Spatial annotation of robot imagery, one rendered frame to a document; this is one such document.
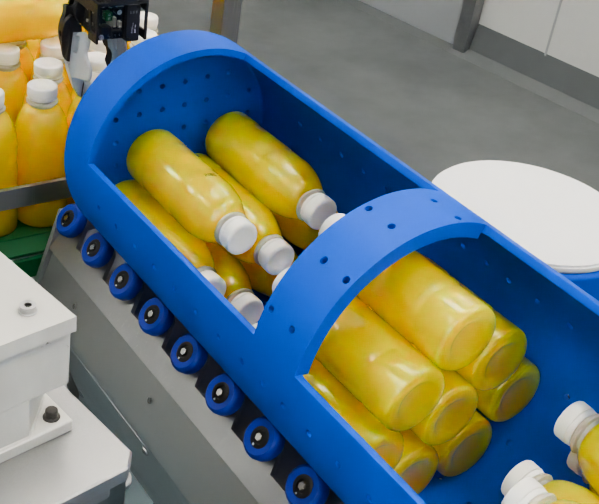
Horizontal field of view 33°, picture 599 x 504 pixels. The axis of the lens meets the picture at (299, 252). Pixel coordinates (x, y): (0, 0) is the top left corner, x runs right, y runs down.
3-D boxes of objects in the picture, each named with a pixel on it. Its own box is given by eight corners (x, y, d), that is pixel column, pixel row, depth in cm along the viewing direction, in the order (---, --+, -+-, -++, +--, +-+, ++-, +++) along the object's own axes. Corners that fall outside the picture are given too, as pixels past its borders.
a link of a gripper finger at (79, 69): (74, 110, 131) (89, 42, 127) (55, 91, 135) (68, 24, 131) (96, 110, 133) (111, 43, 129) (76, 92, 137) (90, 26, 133)
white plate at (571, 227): (470, 266, 123) (468, 274, 123) (673, 267, 130) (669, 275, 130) (404, 156, 145) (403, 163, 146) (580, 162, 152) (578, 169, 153)
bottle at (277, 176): (192, 136, 123) (279, 212, 111) (235, 97, 124) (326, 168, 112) (218, 171, 128) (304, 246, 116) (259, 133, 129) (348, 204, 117)
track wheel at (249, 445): (284, 436, 101) (295, 440, 102) (261, 405, 104) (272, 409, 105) (254, 468, 101) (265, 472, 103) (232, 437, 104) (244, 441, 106)
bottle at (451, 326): (487, 294, 87) (354, 192, 99) (429, 352, 87) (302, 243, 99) (507, 331, 93) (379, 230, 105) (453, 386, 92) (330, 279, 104)
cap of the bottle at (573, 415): (571, 454, 90) (556, 441, 91) (602, 424, 90) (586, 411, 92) (564, 436, 87) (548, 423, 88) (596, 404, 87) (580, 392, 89)
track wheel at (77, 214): (83, 212, 130) (94, 217, 131) (68, 195, 133) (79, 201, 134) (62, 240, 130) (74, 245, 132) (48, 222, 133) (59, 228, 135)
